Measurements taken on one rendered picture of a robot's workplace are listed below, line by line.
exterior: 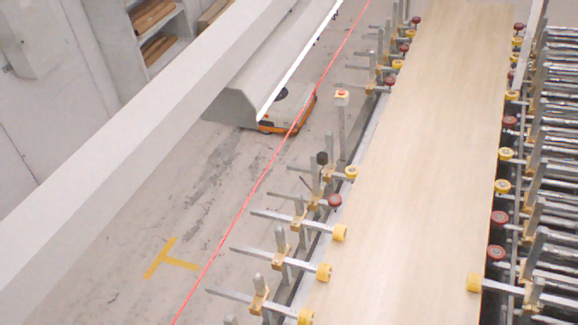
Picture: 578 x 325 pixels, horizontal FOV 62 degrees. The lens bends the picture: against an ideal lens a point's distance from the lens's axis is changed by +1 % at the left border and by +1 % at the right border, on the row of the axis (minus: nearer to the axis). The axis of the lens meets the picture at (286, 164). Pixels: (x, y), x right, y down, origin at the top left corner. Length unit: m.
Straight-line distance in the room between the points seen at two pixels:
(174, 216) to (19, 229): 3.50
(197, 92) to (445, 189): 2.17
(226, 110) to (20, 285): 0.46
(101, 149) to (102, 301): 3.14
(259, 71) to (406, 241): 1.74
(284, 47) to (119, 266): 3.10
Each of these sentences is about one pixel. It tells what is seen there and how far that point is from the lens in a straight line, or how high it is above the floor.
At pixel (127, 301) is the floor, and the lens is 3.65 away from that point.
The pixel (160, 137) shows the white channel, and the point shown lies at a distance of 0.64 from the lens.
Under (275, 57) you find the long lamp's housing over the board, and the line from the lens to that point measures 0.92.
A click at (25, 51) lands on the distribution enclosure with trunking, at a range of 4.12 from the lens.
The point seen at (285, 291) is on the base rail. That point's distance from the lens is 2.54.
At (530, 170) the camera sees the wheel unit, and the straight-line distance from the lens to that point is 3.03.
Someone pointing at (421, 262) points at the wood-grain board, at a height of 0.90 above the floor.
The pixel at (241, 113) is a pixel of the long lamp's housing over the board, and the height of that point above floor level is 2.33.
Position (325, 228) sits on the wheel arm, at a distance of 2.43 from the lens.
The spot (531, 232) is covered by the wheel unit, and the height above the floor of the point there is 0.90.
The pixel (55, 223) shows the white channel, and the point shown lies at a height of 2.46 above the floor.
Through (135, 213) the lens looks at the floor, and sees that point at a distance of 4.20.
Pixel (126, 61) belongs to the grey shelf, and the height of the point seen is 0.71.
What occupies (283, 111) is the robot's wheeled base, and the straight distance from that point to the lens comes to 4.41.
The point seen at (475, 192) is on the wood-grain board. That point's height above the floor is 0.90.
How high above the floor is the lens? 2.81
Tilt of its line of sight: 41 degrees down
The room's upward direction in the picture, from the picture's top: 8 degrees counter-clockwise
